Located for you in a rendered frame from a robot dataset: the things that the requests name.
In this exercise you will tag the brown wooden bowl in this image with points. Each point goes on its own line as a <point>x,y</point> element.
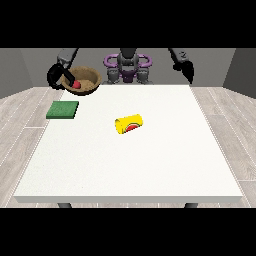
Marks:
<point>87,80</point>

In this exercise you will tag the green square pad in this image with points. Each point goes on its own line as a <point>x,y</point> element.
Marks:
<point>62,109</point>

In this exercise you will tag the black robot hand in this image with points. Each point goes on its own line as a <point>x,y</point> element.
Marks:
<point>186,70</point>
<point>53,77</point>

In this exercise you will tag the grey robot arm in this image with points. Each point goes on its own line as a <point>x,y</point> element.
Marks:
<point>178,55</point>
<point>66,56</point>

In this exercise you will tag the grey robot trunk purple rings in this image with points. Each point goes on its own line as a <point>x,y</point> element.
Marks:
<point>127,68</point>

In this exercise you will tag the small red ball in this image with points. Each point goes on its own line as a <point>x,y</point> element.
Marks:
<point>77,84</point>

